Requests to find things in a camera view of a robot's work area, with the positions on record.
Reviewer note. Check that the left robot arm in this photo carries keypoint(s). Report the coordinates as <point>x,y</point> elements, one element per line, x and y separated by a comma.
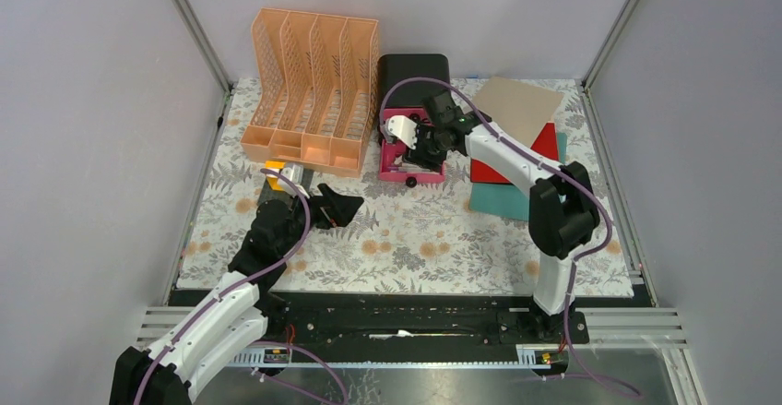
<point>239,310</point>

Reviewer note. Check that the beige cardboard sheet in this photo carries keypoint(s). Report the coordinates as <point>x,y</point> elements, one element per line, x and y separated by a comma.
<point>520,109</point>

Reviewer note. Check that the red folder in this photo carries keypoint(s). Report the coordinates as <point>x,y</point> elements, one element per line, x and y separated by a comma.
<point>546,144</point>

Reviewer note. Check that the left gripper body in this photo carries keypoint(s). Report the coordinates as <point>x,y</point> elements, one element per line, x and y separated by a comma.
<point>298,215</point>

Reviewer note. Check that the teal folder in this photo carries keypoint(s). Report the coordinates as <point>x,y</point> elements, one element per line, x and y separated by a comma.
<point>505,200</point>

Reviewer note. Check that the pink top drawer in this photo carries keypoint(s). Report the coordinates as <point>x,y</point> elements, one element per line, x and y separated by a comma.
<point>417,114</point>

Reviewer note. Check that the peach plastic file organizer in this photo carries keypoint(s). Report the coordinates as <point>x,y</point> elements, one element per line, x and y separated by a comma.
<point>318,75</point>

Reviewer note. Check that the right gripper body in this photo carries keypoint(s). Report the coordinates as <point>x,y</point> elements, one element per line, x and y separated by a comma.
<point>430,150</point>

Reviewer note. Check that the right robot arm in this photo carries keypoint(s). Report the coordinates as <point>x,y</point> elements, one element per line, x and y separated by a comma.
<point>562,210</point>

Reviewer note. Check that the pink drawer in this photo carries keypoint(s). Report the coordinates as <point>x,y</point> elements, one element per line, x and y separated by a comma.
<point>417,114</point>
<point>394,168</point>

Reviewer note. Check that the black mounting rail base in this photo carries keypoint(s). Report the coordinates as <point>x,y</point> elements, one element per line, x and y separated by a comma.
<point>416,328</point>

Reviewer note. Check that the pink bottom drawer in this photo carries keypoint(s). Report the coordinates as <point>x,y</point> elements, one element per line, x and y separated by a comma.
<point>394,168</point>

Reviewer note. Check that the floral table mat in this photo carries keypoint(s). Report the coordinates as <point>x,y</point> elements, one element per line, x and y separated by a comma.
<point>425,239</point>

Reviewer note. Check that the black drawer cabinet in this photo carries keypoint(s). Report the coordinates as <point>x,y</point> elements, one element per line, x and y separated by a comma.
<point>393,68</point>

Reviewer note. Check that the yellow plastic block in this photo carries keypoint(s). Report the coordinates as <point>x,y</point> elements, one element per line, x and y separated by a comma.
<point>276,176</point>

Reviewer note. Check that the gray building baseplate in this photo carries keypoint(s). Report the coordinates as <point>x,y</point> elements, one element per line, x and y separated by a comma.
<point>269,197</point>

